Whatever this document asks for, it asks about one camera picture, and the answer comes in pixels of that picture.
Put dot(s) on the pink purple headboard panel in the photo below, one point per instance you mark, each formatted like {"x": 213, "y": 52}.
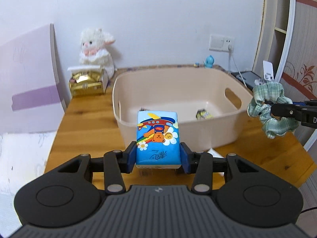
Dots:
{"x": 31, "y": 98}

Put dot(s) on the green plaid scrunchie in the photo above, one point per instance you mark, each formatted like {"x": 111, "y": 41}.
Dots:
{"x": 264, "y": 97}

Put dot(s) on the blue cartoon figurine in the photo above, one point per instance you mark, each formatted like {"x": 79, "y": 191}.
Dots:
{"x": 209, "y": 61}

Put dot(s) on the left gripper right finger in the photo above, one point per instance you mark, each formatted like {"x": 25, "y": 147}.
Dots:
{"x": 199, "y": 164}

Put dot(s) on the white plush lamb toy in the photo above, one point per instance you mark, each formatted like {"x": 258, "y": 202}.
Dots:
{"x": 94, "y": 43}

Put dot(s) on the white hotel supplies box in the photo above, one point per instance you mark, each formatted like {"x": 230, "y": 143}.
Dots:
{"x": 214, "y": 153}

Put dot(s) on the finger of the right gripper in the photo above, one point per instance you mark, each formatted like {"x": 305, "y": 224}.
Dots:
{"x": 312, "y": 102}
{"x": 287, "y": 111}

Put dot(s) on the white shelf unit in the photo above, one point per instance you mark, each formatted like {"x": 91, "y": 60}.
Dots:
{"x": 288, "y": 41}

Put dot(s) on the beige plastic storage bin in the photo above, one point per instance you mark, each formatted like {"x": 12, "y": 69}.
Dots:
{"x": 184, "y": 91}

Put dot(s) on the blue cartoon tissue pack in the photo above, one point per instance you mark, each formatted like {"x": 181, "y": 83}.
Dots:
{"x": 158, "y": 142}

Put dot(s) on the white phone stand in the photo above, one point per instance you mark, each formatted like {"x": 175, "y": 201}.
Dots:
{"x": 268, "y": 75}

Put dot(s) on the gold snack package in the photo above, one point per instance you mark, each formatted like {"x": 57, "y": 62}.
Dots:
{"x": 86, "y": 80}

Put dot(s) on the long starry cartoon box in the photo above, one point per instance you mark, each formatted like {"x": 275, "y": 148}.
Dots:
{"x": 203, "y": 114}

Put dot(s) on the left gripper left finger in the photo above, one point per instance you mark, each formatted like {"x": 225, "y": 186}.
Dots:
{"x": 116, "y": 163}

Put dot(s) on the grey laptop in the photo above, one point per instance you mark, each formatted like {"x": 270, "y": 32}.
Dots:
{"x": 247, "y": 77}

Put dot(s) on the white wall switch socket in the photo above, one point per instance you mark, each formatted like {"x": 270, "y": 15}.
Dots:
{"x": 221, "y": 43}

